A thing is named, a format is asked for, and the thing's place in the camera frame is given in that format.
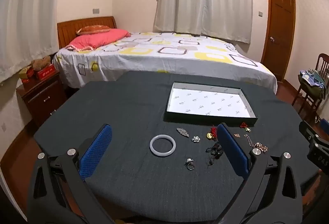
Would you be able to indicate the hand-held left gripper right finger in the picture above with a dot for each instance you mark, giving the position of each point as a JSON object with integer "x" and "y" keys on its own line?
{"x": 232, "y": 146}

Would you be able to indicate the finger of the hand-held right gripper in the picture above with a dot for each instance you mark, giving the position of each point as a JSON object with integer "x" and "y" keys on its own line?
{"x": 307, "y": 128}

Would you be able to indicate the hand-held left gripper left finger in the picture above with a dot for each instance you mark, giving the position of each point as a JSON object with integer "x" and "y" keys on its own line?
{"x": 96, "y": 152}

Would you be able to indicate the black bead gourd pendant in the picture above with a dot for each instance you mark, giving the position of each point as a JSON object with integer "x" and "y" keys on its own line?
{"x": 217, "y": 152}

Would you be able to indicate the red tassel ornament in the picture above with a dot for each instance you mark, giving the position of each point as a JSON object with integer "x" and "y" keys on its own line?
{"x": 243, "y": 125}

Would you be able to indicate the green tray with white lining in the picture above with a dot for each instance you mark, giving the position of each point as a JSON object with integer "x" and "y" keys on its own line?
{"x": 210, "y": 103}

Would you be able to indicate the red knot gold bell charm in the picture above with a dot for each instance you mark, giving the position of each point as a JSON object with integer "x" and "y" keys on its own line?
{"x": 210, "y": 135}

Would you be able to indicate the pearl flower brooch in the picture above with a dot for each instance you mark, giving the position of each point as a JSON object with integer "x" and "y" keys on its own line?
{"x": 196, "y": 139}

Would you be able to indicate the pile of clothes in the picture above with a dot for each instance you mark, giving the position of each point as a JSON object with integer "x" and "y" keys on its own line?
{"x": 311, "y": 82}

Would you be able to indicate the silver rhinestone brooch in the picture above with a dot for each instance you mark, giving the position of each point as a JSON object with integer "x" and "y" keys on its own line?
{"x": 182, "y": 132}

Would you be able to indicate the pale jade bangle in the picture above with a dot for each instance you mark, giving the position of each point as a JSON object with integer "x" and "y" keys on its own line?
{"x": 151, "y": 145}

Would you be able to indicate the wooden chair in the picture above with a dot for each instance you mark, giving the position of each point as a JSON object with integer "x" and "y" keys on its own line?
{"x": 322, "y": 61}

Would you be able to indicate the wooden nightstand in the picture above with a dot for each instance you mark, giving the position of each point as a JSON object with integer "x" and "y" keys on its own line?
{"x": 43, "y": 100}

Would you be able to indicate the wooden door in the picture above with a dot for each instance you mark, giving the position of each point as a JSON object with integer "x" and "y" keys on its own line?
{"x": 279, "y": 31}

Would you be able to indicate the red and gold box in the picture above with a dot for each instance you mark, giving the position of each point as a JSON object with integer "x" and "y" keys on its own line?
{"x": 25, "y": 74}

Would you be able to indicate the brown teddy bear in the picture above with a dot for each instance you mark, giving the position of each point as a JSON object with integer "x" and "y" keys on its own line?
{"x": 40, "y": 63}

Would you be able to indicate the bed with patterned sheet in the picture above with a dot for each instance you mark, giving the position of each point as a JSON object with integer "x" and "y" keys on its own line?
{"x": 167, "y": 59}

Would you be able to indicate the pink pillow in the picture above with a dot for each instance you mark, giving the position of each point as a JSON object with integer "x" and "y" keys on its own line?
{"x": 100, "y": 37}

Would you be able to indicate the orange embroidered pillow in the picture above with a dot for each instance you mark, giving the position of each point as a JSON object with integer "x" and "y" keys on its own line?
{"x": 93, "y": 29}

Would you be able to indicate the wooden headboard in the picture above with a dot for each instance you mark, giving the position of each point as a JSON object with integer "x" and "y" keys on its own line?
{"x": 69, "y": 31}

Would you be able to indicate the white side curtain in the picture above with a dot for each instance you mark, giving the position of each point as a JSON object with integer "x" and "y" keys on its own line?
{"x": 28, "y": 20}

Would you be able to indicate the light switch by door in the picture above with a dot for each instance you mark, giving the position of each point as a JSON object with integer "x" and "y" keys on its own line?
{"x": 260, "y": 14}

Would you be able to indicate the wall socket above headboard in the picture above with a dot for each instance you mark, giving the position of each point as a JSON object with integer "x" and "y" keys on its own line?
{"x": 96, "y": 11}

